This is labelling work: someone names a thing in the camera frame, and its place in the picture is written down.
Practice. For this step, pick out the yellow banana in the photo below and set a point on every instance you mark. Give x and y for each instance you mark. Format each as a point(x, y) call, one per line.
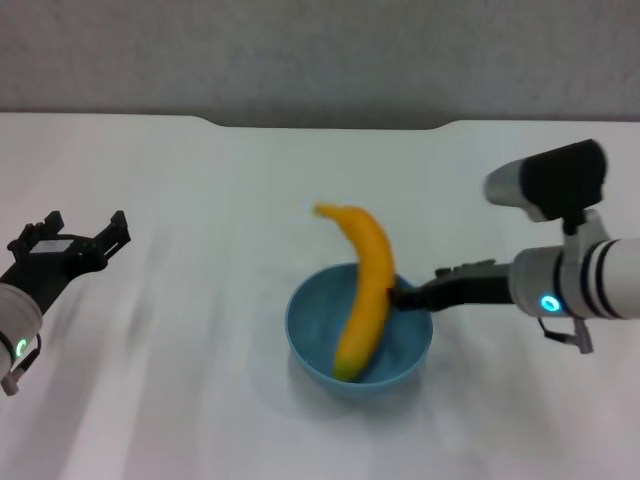
point(372, 280)

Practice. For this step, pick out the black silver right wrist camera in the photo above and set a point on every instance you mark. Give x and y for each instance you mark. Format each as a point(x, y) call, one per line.
point(555, 180)

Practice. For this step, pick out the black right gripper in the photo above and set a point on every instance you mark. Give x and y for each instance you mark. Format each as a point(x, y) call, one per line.
point(475, 285)

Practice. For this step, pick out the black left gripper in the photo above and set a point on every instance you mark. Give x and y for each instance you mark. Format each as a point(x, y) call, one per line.
point(50, 265)

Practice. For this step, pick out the blue plastic bowl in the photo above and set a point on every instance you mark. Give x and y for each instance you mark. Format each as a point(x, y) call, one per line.
point(402, 350)

